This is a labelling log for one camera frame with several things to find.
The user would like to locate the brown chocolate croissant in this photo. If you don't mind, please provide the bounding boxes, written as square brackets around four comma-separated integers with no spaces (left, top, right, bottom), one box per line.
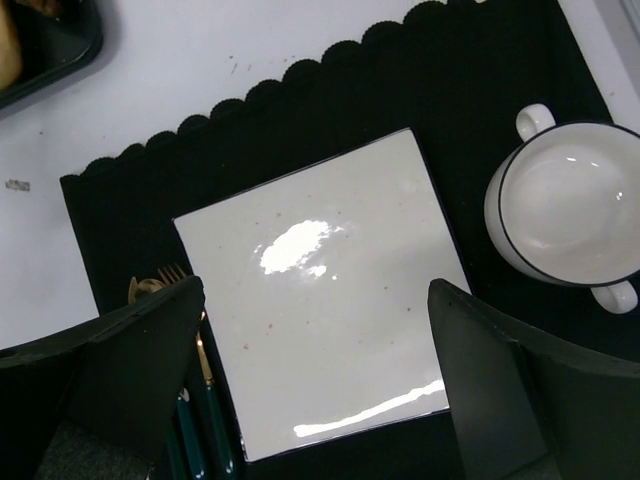
[21,0,63,18]

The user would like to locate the long yellow bread roll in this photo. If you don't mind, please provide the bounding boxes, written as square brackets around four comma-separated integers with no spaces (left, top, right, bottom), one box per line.
[0,1,23,90]

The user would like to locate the gold knife green handle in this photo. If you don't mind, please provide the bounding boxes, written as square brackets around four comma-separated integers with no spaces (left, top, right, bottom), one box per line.
[127,276,138,304]

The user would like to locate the black rectangular bread tray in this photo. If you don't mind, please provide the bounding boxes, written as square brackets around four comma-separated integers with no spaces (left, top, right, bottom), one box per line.
[1,1,103,108]

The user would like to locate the gold fork green handle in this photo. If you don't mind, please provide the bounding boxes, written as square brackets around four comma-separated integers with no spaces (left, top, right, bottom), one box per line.
[157,263,236,476]

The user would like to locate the gold spoon green handle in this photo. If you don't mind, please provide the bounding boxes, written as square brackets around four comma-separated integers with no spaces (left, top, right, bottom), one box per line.
[136,279,206,479]

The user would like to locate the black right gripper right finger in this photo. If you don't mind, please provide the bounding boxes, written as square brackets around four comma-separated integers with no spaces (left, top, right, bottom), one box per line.
[427,279,639,479]

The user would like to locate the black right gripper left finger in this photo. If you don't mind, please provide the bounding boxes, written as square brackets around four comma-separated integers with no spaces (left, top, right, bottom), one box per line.
[1,276,205,479]

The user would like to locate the white square plate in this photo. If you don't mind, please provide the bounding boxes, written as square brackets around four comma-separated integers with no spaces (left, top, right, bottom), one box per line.
[175,129,467,462]

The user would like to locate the white two-handled soup bowl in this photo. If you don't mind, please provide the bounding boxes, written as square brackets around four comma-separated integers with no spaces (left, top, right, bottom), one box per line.
[484,104,639,314]

